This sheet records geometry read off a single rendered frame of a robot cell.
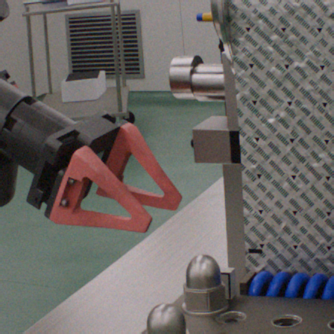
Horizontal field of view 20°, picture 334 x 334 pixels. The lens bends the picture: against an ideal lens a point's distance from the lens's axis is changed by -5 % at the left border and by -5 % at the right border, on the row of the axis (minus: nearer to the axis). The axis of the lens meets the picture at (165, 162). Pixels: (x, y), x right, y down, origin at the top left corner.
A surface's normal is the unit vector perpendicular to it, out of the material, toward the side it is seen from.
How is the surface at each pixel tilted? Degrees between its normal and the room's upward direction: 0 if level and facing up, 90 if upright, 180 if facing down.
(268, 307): 0
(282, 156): 90
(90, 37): 90
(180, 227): 0
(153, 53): 90
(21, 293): 0
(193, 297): 90
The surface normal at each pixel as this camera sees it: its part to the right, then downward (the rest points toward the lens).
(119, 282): -0.08, -0.96
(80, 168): -0.08, 0.41
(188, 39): -0.39, 0.26
